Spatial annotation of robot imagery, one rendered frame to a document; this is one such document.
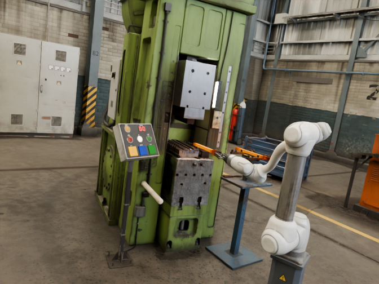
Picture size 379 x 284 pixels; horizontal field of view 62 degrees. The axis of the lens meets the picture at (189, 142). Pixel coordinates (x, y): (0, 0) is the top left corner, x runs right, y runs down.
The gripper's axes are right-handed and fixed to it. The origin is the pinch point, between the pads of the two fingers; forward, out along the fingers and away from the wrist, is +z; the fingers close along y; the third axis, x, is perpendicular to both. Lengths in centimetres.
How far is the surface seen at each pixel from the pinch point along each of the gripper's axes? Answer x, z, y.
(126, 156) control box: -9, 16, -68
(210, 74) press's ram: 61, 45, 8
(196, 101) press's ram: 36, 45, -2
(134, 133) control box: 6, 29, -60
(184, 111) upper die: 26, 45, -12
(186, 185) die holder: -40, 38, -3
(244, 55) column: 176, 724, 502
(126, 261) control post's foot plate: -106, 31, -53
